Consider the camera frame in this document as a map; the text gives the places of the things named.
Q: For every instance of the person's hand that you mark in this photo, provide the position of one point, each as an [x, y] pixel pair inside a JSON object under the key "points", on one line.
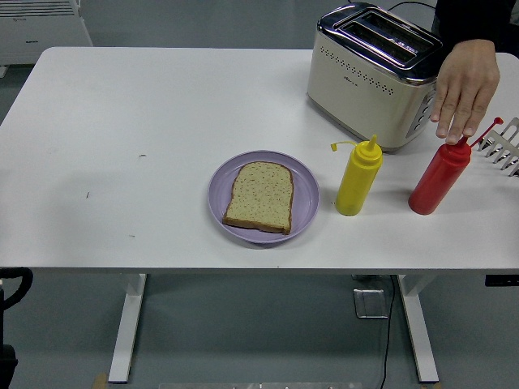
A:
{"points": [[466, 81]]}

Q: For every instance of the red squeeze bottle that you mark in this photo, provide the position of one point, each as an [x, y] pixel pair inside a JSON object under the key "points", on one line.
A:
{"points": [[440, 178]]}

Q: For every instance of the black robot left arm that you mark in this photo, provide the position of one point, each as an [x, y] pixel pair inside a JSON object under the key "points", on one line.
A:
{"points": [[8, 308]]}

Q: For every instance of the bread slice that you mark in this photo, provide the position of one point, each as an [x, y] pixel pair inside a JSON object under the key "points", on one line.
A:
{"points": [[261, 198]]}

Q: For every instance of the person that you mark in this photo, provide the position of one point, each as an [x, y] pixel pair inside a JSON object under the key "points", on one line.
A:
{"points": [[478, 20]]}

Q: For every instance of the silver metal toast rack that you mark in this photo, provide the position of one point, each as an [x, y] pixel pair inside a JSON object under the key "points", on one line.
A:
{"points": [[507, 146]]}

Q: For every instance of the cream and chrome toaster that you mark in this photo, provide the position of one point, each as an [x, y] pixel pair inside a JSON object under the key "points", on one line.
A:
{"points": [[365, 93]]}

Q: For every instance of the yellow squeeze bottle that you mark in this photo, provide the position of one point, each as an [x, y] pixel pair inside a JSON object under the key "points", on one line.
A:
{"points": [[357, 182]]}

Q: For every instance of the black table control box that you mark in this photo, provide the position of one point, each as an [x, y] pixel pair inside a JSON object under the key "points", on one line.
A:
{"points": [[503, 280]]}

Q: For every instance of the metal floor socket plate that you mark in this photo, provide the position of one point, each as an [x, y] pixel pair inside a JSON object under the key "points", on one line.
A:
{"points": [[370, 304]]}

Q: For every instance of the white table leg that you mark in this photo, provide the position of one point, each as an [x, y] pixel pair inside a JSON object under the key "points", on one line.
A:
{"points": [[419, 324], [125, 324]]}

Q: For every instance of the purple plate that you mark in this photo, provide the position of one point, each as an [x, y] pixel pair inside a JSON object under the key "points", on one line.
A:
{"points": [[219, 190]]}

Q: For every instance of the white floor appliance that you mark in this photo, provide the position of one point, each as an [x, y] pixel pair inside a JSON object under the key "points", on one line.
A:
{"points": [[40, 36]]}

